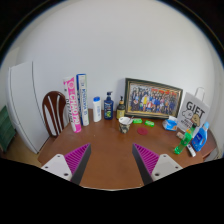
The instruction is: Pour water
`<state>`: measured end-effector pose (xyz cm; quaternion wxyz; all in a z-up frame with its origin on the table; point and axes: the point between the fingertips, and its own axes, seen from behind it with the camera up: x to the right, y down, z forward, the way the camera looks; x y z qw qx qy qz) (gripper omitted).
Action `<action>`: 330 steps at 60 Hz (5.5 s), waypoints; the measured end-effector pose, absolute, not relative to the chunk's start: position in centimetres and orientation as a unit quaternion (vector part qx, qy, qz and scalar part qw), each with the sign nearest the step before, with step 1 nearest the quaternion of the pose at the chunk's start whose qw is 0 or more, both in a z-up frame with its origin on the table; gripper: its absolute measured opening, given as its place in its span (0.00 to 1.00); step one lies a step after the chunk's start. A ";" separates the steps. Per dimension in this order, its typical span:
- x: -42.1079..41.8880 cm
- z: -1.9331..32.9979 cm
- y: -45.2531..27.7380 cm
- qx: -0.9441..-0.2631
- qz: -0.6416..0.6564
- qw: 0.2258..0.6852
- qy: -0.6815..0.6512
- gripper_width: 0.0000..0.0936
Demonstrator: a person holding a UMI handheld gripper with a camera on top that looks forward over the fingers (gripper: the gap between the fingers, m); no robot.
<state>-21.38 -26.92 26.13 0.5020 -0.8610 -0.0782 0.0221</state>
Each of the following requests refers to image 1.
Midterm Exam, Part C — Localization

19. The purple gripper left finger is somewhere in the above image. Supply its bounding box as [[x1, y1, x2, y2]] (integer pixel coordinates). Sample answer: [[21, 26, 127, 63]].
[[41, 143, 92, 185]]

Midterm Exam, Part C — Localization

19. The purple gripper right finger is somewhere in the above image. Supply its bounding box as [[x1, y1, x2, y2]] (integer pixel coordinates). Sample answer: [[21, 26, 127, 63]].
[[132, 143, 184, 186]]

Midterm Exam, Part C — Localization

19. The green plastic soda bottle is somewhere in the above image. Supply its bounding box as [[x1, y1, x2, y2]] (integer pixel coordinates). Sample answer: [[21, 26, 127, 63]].
[[174, 124, 196, 154]]

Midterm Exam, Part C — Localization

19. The red round coaster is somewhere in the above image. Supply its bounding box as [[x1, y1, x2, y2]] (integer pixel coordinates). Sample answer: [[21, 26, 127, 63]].
[[137, 128, 148, 135]]

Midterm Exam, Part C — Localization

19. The green wrapped bar right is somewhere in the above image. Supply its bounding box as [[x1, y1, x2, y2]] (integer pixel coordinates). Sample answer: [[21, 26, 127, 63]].
[[145, 120, 155, 127]]

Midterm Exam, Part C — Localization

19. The green wrapped bar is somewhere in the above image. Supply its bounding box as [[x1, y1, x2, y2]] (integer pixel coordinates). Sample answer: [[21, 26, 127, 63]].
[[145, 120, 155, 127], [133, 118, 142, 124]]

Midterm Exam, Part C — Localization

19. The green wrapped bar left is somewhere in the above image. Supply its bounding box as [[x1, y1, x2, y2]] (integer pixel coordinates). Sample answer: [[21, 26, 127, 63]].
[[133, 118, 142, 124]]

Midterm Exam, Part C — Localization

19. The small patterned box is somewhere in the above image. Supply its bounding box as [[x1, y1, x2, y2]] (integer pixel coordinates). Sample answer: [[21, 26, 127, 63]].
[[176, 132, 184, 139]]

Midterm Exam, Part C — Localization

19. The blue tissue pack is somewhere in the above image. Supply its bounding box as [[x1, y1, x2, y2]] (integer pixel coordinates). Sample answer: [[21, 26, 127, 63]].
[[162, 116, 178, 131]]

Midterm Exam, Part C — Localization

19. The camouflage paper cup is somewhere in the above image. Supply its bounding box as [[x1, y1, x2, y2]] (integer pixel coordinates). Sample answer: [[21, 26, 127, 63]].
[[119, 117, 132, 134]]

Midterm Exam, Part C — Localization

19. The white remote control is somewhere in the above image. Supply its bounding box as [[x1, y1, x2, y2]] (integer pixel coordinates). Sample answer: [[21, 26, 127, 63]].
[[187, 144, 196, 157]]

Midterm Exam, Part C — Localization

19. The white lotion bottle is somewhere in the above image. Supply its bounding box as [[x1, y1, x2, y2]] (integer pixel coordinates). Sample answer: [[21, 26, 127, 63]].
[[93, 96, 101, 122]]

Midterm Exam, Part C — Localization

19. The amber pump bottle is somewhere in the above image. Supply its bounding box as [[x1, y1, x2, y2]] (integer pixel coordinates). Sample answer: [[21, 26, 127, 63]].
[[116, 97, 125, 119]]

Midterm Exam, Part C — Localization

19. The blue detergent bottle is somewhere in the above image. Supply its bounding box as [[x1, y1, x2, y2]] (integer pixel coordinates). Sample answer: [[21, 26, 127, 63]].
[[192, 122, 209, 152]]

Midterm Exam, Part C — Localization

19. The brown wooden chair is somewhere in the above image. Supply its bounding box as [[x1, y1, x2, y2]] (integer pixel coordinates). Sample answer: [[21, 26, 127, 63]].
[[42, 91, 68, 138]]

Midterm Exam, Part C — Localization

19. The framed group photograph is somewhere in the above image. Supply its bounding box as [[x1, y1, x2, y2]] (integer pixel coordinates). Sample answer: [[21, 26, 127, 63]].
[[124, 78, 183, 119]]

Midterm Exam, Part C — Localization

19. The dark blue pump bottle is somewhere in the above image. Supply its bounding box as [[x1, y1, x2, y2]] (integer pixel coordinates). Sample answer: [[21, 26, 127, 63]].
[[104, 91, 114, 120]]

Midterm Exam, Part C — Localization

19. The white gift paper bag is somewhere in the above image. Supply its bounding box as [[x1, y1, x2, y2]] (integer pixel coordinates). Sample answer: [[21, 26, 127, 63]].
[[177, 87, 210, 133]]

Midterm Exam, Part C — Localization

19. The green crate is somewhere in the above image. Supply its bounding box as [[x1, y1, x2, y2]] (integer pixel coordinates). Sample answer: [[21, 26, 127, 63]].
[[0, 106, 16, 152]]

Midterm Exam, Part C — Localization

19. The pink shuttlecock tube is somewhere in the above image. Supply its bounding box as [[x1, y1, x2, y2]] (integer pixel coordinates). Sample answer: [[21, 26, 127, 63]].
[[63, 76, 81, 133]]

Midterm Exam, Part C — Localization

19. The white refrigerator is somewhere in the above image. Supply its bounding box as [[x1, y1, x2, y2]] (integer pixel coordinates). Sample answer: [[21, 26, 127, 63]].
[[6, 62, 49, 154]]

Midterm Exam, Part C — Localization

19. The blue white shuttlecock tube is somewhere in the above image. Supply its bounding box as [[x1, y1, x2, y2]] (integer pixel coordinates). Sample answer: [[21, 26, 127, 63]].
[[76, 74, 89, 126]]

